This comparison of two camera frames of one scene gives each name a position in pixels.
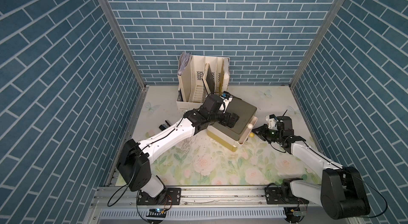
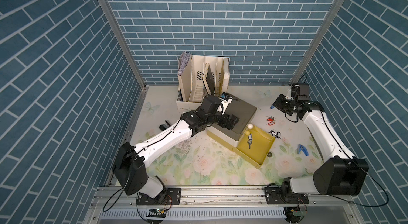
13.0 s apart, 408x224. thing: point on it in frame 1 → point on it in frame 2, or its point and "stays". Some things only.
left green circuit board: [156, 213] stays
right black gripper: [261, 134] → [277, 102]
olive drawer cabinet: [229, 137] stays
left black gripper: [231, 121] stays
